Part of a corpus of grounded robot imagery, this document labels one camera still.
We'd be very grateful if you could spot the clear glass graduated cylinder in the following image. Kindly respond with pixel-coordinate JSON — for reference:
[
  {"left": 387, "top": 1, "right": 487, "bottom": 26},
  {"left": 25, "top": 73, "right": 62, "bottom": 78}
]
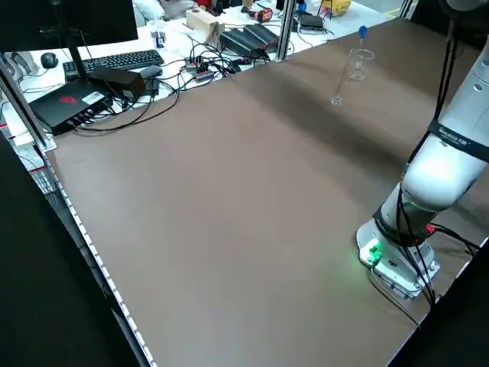
[{"left": 329, "top": 48, "right": 357, "bottom": 108}]

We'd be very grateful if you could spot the grey hub with red lights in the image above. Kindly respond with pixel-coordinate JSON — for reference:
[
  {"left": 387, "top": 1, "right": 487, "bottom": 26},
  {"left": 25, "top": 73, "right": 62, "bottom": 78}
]
[{"left": 184, "top": 56, "right": 215, "bottom": 83}]

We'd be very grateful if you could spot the black stepped device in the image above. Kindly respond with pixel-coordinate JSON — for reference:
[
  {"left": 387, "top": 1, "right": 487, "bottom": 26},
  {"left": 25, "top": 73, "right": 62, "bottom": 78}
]
[{"left": 219, "top": 23, "right": 280, "bottom": 58}]

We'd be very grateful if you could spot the black rectangular box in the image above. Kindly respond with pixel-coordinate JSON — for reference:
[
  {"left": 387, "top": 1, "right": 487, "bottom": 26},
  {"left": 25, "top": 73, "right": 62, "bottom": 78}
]
[{"left": 86, "top": 67, "right": 147, "bottom": 99}]

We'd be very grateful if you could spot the clear glass beaker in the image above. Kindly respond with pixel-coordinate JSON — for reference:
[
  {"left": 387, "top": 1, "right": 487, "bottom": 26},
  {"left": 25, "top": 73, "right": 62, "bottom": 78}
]
[{"left": 347, "top": 47, "right": 376, "bottom": 82}]

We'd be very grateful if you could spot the white perforated edge strip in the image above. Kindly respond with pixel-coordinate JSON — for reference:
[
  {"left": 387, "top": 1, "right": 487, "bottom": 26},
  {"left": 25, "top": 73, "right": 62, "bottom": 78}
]
[{"left": 36, "top": 147, "right": 158, "bottom": 367}]

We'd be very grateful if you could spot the light wooden box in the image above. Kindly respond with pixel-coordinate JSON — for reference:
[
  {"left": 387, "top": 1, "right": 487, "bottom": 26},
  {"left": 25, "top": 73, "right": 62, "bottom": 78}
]
[{"left": 186, "top": 8, "right": 226, "bottom": 46}]

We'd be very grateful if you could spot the red and black tool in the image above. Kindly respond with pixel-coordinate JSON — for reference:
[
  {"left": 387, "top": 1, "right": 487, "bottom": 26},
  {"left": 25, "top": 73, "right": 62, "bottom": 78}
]
[{"left": 248, "top": 7, "right": 274, "bottom": 23}]

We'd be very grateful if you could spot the black keyboard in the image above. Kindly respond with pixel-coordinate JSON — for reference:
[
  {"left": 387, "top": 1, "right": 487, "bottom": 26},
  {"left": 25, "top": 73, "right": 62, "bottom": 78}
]
[{"left": 62, "top": 49, "right": 165, "bottom": 82}]

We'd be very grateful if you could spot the dark laptop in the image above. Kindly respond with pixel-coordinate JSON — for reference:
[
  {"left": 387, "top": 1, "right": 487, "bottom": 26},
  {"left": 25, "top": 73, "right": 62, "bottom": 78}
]
[{"left": 299, "top": 14, "right": 326, "bottom": 34}]

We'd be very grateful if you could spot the clear plastic cup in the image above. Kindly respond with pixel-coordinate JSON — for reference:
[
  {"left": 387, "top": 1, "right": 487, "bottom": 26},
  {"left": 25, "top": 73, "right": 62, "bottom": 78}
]
[{"left": 147, "top": 18, "right": 167, "bottom": 37}]

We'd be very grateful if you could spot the black computer with red logo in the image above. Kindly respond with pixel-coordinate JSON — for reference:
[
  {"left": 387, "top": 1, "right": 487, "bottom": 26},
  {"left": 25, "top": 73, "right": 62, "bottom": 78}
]
[{"left": 28, "top": 76, "right": 115, "bottom": 135}]

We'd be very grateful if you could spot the yellow box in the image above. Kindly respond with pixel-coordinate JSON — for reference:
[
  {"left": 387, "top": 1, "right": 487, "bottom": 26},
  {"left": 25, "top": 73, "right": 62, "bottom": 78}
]
[{"left": 320, "top": 0, "right": 352, "bottom": 18}]

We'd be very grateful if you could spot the white plastic bag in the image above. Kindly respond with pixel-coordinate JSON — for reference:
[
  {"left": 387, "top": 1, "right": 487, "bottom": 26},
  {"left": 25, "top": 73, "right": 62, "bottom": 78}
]
[{"left": 132, "top": 0, "right": 166, "bottom": 19}]

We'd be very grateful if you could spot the black monitor stand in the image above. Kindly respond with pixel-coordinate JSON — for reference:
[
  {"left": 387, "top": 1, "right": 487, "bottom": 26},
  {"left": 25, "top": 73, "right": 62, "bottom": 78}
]
[{"left": 37, "top": 25, "right": 91, "bottom": 83}]

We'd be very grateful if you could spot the black computer monitor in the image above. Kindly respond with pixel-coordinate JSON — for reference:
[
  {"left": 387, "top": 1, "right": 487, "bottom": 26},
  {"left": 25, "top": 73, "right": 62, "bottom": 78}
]
[{"left": 0, "top": 0, "right": 139, "bottom": 53}]

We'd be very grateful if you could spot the long black desk cable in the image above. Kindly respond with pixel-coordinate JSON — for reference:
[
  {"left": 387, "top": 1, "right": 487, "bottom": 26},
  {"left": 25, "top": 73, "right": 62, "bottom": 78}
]
[{"left": 74, "top": 74, "right": 181, "bottom": 133}]

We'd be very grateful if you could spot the black base power cable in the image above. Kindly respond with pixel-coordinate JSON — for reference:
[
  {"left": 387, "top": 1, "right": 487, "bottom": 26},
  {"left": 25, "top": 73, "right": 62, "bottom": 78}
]
[{"left": 364, "top": 223, "right": 481, "bottom": 330}]

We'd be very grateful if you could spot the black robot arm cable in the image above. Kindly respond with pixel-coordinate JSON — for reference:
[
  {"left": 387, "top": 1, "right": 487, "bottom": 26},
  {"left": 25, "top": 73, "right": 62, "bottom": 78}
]
[{"left": 395, "top": 18, "right": 459, "bottom": 245}]

